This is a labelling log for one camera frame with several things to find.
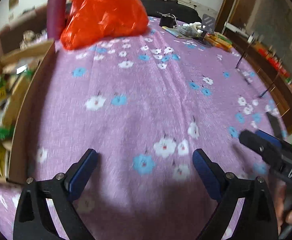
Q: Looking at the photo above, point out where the booklet with plastic bag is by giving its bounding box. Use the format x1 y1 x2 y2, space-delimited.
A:
162 23 203 39

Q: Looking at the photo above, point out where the wooden sideboard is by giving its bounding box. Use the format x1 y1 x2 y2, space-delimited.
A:
215 0 292 134

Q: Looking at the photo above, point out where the brown armchair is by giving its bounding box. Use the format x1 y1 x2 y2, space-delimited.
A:
0 4 47 57

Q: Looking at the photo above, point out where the person's right hand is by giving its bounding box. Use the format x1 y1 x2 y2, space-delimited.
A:
274 184 292 234

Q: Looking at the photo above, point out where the black leather sofa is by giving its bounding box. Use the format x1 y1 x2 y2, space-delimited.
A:
140 0 202 23

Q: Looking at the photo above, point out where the wall certificate plaque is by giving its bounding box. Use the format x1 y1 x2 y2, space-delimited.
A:
9 0 19 10

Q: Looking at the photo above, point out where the black small box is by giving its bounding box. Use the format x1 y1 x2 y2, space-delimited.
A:
159 12 178 28

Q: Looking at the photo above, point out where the cardboard tray box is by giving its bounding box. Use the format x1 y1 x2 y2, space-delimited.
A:
0 39 55 184

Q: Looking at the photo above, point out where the purple thermos bottle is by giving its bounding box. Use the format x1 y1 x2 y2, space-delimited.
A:
47 0 66 40

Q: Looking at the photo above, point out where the striped cloth on sofa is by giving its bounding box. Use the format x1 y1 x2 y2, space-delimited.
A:
20 30 39 47

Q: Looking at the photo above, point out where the grey phone stand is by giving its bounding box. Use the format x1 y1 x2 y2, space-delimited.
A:
198 14 215 43

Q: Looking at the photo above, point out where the black smartphone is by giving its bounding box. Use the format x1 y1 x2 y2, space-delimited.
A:
266 112 283 140

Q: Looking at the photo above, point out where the orange cracker packs far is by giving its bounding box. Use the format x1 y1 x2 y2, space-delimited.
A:
205 34 233 52

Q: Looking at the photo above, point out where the purple floral tablecloth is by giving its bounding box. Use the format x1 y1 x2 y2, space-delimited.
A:
0 16 290 240

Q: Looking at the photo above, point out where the orange plastic bag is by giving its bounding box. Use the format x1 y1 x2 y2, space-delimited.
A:
60 0 149 50

